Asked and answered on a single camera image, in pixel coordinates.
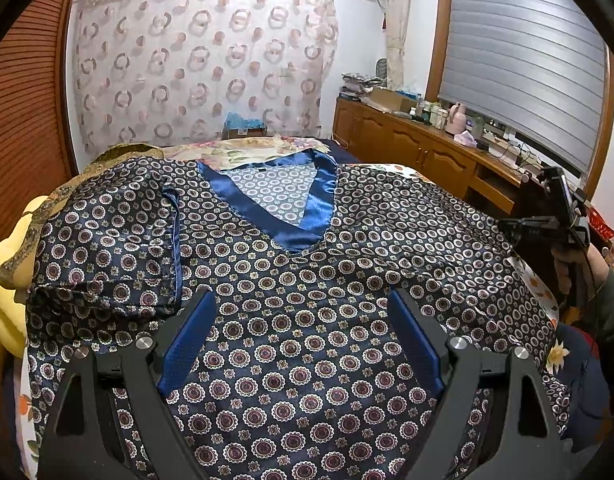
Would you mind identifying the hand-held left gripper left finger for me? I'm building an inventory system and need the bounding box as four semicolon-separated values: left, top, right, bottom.
37;290;218;480

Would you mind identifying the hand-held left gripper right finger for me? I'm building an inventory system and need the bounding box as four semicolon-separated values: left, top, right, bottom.
388;287;570;480

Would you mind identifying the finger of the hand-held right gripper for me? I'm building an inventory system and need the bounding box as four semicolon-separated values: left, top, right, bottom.
498;215;559;244

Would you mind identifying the navy patterned satin shirt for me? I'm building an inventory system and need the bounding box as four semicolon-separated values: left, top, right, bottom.
24;152;573;480

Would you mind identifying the person's right forearm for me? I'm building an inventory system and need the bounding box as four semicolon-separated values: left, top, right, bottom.
586;255;614;358

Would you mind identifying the person's right hand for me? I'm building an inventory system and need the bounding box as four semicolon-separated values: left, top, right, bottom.
550;244;596;307

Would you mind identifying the red box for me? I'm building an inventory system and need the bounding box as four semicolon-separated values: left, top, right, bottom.
590;206;614;242

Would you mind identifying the orange fruit print blanket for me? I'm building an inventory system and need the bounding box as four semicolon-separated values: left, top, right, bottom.
14;162;573;463

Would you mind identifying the pink kettle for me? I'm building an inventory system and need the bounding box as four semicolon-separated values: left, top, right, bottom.
446;102;468;136

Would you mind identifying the wooden cabinet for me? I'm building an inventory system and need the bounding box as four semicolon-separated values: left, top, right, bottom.
332;97;538;216

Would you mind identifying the group of white bottles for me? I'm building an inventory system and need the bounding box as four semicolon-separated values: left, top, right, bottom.
412;100;450;128

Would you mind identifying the grey window blind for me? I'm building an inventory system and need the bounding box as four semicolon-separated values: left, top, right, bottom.
437;0;608;176

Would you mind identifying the dark blue cloth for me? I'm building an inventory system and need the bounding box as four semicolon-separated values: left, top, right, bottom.
550;322;614;458

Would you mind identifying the cardboard box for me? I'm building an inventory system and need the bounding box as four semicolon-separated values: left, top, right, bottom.
364;86;419;114

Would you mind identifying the yellow plush toy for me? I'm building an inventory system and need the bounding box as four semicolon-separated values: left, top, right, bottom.
0;195;50;376

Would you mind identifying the gold patterned cloth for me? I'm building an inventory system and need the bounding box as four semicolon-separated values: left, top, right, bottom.
0;142;165;286

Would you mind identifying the floral bed sheet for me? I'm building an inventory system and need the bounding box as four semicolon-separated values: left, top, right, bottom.
162;134;333;172

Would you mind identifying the dark blue bed sheet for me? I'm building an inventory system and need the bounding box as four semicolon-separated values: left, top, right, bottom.
319;137;360;165

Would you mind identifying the small brown box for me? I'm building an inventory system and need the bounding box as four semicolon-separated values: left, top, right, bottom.
224;127;269;141

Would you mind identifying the stack of papers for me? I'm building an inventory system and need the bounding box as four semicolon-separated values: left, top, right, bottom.
339;72;388;101

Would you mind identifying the blue plastic bag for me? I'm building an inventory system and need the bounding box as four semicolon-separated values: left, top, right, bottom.
223;110;268;133

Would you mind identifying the cream window curtain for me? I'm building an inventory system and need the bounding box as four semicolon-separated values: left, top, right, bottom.
384;0;413;92

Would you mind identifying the wooden louvered door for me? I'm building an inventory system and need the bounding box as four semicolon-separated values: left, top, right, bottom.
0;0;85;253

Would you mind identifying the circle patterned sheer curtain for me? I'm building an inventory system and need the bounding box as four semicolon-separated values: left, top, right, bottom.
69;0;340;158

